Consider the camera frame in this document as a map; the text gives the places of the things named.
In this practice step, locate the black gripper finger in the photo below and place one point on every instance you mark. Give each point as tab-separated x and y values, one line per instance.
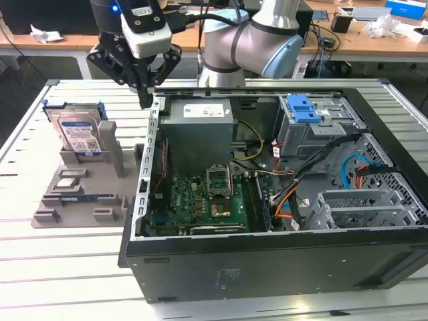
123	72
168	61

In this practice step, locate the hard disk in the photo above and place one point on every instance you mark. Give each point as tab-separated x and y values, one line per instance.
78	133

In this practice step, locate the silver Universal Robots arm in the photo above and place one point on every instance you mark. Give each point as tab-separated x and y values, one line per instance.
227	43

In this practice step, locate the silver disk bay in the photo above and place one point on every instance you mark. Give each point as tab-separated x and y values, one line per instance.
354	200

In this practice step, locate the wooden desk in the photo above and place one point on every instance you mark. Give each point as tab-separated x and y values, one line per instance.
368	43
77	40

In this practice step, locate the large black computer box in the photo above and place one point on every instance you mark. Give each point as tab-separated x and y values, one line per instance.
50	16

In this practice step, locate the crumpled white paper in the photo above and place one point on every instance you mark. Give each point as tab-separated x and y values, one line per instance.
45	35

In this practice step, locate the grey power supply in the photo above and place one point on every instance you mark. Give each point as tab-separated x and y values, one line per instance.
197	143

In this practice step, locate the grey parts rack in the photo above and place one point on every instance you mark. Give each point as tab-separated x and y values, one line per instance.
90	187

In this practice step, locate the silver CPU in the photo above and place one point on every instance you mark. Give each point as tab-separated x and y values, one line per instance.
68	183

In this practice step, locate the metal locking lever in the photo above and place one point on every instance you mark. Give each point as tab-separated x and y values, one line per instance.
230	180

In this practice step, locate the blue green RAM stick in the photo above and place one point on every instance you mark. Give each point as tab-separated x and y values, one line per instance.
78	198

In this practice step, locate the blue plastic drive carrier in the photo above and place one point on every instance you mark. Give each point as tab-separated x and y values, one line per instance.
301	108

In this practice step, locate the green motherboard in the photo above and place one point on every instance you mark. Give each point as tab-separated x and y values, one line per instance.
194	200

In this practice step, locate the small black computer tower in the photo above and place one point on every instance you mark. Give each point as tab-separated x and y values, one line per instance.
306	23

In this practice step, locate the silver drive cage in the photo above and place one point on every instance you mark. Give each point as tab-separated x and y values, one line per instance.
301	140

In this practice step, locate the CPU socket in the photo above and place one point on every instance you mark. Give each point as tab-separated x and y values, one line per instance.
220	209

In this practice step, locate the black RAM slot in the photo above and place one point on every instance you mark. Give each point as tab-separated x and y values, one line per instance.
249	204

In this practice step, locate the installed RAM stick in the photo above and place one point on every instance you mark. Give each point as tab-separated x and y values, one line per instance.
264	207

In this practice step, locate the black expansion slot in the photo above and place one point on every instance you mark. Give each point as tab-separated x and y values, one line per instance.
217	230

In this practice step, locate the small black open box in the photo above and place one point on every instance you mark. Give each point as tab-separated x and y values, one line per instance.
341	24

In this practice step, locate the silver flat tray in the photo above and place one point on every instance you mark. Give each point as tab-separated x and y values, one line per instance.
368	13

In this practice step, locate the crumpled clear plastic bag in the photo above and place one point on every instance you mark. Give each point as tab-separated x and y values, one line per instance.
381	26

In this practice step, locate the black PC case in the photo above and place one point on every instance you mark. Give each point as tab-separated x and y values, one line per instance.
267	267

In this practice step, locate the blue cardboard box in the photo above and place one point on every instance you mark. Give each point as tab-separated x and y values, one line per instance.
404	8

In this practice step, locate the white box with black insert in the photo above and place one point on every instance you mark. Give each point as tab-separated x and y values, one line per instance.
419	36

